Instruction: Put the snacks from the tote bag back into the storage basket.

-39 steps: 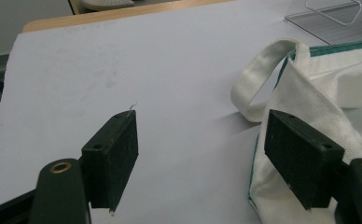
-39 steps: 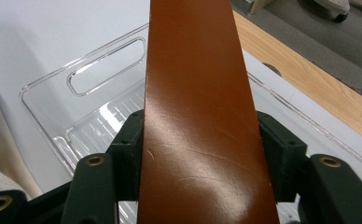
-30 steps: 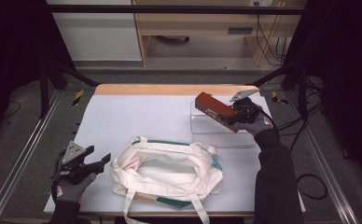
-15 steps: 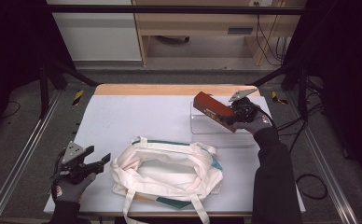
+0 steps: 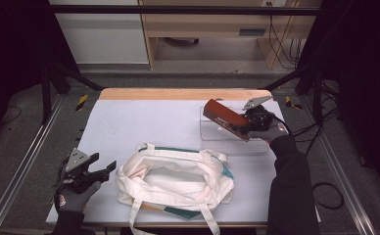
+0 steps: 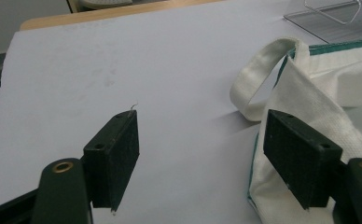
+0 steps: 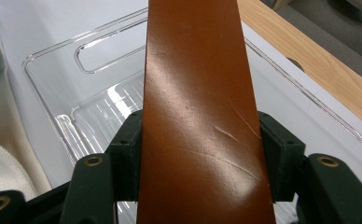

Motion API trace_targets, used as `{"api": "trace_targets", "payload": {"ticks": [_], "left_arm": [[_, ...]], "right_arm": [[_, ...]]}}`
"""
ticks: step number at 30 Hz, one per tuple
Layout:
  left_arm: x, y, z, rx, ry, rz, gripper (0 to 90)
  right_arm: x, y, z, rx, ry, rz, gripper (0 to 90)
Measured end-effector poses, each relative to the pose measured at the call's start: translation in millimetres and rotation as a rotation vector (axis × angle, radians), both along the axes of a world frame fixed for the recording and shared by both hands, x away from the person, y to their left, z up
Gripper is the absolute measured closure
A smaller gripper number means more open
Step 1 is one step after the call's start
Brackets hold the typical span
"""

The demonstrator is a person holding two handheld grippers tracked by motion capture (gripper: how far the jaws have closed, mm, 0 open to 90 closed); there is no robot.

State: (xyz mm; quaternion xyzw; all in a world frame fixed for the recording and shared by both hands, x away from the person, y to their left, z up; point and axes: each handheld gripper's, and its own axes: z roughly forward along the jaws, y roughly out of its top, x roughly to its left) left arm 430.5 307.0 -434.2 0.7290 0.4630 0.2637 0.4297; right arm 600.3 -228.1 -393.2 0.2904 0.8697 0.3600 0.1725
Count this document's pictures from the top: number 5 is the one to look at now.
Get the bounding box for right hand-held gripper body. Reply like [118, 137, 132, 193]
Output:
[242, 95, 274, 132]

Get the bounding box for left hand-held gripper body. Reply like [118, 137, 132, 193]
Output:
[55, 147, 112, 194]

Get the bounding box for clear plastic container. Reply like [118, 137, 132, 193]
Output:
[199, 106, 271, 157]

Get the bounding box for reddish brown box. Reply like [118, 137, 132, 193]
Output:
[202, 98, 252, 142]

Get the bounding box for white canvas tote bag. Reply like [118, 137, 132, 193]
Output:
[115, 142, 236, 235]

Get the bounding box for person's right hand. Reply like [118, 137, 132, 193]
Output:
[247, 120, 291, 145]

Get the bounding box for person's left hand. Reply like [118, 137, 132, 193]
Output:
[54, 180, 103, 215]

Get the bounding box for yellow black floor tape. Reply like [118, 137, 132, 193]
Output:
[75, 93, 90, 113]
[284, 95, 304, 111]

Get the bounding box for white table cover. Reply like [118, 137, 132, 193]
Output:
[45, 98, 321, 225]

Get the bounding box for black metal stand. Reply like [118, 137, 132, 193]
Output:
[40, 62, 105, 125]
[261, 63, 325, 125]

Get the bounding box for light wooden desk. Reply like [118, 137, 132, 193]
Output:
[138, 0, 323, 71]

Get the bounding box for grey chair base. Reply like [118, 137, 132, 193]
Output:
[163, 36, 201, 46]

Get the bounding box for dark curtain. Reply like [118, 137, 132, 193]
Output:
[304, 0, 380, 200]
[0, 0, 81, 146]

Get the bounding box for white cabinet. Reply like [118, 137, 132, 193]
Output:
[49, 0, 150, 66]

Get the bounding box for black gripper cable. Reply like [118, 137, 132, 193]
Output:
[268, 112, 295, 137]
[52, 156, 70, 191]

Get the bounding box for aluminium floor rail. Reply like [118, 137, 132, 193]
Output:
[300, 96, 377, 235]
[0, 93, 66, 235]

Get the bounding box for black floor cables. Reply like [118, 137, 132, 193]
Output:
[290, 79, 342, 157]

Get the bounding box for bundle of black cables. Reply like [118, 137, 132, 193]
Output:
[267, 14, 306, 71]

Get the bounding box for black floor cable loop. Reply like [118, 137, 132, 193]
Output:
[310, 181, 346, 211]

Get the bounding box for black horizontal frame bar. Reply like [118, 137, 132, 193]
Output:
[47, 4, 323, 17]

